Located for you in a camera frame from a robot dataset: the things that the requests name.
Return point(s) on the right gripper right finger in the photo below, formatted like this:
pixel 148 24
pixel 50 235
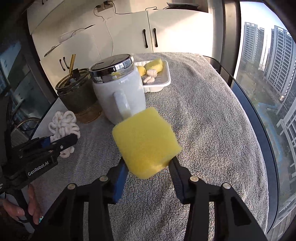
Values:
pixel 180 177

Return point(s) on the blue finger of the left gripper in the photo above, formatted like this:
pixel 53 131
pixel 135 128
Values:
pixel 65 145
pixel 47 143

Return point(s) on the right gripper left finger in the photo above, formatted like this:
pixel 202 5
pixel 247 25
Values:
pixel 119 179

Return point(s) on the white knotted rope toy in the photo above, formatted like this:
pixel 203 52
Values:
pixel 63 124

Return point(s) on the yellow round sponge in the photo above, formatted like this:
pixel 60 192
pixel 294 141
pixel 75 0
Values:
pixel 142 71

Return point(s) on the yellow rectangular sponge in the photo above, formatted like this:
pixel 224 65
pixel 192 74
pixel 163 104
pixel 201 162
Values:
pixel 156 64

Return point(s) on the metal mesh chair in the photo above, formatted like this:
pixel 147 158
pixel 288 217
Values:
pixel 22 132

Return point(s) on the grey towel table cover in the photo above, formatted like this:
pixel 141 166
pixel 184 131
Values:
pixel 218 145

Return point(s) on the amber glass tumbler green sleeve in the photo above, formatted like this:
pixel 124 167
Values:
pixel 76 92

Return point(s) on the white mug chrome lid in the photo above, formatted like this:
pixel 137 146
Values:
pixel 118 87

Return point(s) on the white plastic tray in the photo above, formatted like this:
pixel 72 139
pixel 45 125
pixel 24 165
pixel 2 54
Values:
pixel 162 80

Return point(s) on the small white knotted toy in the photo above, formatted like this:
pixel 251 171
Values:
pixel 152 73

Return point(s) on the white cabinet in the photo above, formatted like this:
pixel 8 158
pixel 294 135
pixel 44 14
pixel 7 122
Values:
pixel 95 30

